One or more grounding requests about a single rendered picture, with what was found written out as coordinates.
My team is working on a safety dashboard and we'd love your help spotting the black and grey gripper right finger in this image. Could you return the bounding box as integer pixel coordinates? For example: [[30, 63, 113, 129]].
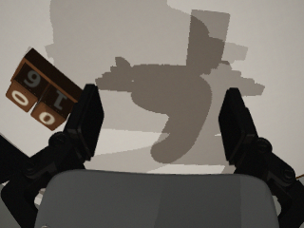
[[218, 87, 304, 228]]

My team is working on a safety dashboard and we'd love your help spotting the brown digit cube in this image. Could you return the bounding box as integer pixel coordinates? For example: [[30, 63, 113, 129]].
[[30, 85, 74, 131], [6, 64, 49, 112]]

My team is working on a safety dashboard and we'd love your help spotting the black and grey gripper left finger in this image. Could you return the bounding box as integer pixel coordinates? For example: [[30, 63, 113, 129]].
[[1, 84, 105, 228]]

